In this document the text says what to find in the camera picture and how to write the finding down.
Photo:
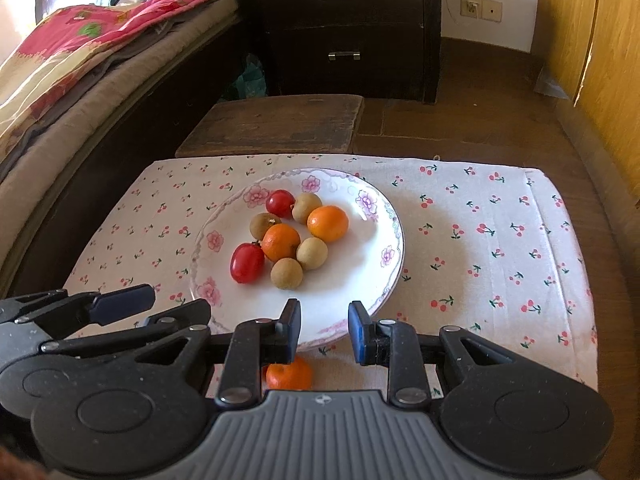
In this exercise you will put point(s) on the dark wooden nightstand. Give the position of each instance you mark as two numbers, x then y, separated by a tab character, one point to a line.
390	25

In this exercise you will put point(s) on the white floral rim plate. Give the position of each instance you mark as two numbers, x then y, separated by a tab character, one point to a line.
350	270
320	343

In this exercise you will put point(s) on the person's left forearm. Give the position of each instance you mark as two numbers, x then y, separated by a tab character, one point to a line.
20	466

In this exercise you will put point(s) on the beige wall socket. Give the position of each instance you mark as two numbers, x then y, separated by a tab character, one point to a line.
492	10
471	7

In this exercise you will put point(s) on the small orange tangerine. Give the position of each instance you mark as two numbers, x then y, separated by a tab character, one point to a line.
289	376
281	242
327	223

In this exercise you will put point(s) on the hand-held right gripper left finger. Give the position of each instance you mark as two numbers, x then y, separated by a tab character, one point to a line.
286	332

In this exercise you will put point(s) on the cherry print tablecloth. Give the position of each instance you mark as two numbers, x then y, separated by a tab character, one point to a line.
500	270

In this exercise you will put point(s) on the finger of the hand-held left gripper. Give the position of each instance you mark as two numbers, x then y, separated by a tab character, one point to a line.
125	305
175	316

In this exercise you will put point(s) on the round red cherry tomato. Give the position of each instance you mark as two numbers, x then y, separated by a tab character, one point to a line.
280	203

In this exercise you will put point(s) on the floral red yellow blanket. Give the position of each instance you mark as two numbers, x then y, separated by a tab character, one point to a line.
75	50

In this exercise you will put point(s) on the dark wooden stool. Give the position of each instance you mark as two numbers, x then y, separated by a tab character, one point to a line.
270	122

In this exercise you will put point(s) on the teal cloth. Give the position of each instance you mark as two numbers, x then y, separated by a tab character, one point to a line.
250	80

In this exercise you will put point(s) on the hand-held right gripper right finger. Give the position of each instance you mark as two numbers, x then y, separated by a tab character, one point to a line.
357	332

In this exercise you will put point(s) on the stemmed tan longan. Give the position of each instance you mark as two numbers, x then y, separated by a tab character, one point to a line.
306	207

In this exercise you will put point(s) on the clear plastic bag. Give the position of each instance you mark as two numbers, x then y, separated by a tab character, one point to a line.
551	86

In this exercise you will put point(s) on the yellow wooden cabinet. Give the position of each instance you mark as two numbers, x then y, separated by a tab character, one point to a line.
610	35

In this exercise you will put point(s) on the oblong red cherry tomato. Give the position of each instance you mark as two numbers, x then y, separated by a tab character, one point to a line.
247	262

